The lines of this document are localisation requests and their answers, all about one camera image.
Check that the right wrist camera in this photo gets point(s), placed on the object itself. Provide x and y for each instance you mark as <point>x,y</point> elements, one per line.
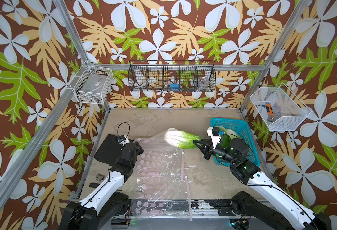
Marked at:
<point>215,134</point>

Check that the zip-top bag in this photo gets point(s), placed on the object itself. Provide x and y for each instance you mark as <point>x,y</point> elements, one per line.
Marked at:
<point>161,163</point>
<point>157,149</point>
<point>160,197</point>

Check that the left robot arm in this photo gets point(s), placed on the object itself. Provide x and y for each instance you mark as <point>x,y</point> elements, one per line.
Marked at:
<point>92,212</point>

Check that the black screwdriver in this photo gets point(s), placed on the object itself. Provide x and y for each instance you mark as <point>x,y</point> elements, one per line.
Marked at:
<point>96,185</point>

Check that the white wire basket right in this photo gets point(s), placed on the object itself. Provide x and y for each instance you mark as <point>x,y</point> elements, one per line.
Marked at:
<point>289,110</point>

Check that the small metal parts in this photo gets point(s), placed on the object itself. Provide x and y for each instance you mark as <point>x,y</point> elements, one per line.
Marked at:
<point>99,177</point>

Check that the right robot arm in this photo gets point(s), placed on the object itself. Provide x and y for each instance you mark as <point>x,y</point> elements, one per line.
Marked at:
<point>285,214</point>

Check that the white wire basket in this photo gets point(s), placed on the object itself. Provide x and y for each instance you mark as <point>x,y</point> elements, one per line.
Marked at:
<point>289,110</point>
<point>91,84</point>

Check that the black wire basket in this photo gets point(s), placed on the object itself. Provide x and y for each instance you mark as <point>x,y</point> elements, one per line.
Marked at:
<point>157,75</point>

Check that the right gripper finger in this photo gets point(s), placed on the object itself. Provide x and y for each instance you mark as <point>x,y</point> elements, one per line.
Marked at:
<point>208,154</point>
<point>205,145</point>

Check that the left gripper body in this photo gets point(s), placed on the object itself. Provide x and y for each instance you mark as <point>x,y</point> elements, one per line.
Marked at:
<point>138,150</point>

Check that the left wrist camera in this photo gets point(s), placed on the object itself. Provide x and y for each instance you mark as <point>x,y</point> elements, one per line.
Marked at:
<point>123,140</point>

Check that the blue small box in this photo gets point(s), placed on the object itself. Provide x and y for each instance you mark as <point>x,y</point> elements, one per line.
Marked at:
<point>174,87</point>

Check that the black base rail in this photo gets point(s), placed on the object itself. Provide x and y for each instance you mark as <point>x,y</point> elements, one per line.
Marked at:
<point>211,207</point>

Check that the orange black tool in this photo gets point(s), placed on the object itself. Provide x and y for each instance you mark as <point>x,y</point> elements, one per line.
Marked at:
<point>270,112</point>

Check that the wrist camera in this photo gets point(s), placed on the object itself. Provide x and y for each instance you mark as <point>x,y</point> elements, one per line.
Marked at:
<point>123,140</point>
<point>215,134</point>

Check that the white wire basket left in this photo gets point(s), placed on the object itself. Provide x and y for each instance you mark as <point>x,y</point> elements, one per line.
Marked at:
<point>91,84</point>

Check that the teal plastic basket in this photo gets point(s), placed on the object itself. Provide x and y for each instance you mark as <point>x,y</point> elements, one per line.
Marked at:
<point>243,130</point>

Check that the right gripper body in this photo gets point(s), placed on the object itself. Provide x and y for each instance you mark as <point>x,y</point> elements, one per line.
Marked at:
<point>223,154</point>

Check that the black plastic case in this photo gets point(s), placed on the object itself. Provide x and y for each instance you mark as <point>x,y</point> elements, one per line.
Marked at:
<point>109,150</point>

